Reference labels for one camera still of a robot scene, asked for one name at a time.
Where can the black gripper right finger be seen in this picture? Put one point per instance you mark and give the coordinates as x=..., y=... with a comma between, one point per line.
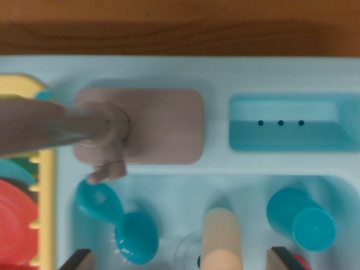
x=281, y=260

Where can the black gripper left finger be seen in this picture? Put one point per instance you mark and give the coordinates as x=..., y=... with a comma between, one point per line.
x=81, y=261

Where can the beige detergent bottle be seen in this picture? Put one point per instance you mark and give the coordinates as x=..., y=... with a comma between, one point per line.
x=220, y=239

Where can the light blue toy sink unit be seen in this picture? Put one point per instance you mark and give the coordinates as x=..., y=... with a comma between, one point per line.
x=213, y=73

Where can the red toy tumbler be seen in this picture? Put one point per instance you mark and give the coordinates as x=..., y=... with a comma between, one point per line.
x=301, y=263

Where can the teal toy tumbler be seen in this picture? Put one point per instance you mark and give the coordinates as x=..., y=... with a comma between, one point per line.
x=303, y=222

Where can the teal dish brush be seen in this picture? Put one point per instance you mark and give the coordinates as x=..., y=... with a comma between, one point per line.
x=137, y=236

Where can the yellow dish rack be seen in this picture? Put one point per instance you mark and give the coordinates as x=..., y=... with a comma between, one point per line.
x=46, y=197

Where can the red toy plate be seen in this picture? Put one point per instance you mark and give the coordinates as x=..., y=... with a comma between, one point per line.
x=17, y=225

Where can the teal toy plate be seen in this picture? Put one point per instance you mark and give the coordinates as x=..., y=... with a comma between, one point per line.
x=14, y=168

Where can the grey toy faucet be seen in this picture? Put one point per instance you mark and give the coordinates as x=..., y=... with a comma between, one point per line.
x=163, y=126

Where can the teal toy utensil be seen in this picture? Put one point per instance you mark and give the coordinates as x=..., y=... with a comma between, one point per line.
x=45, y=95

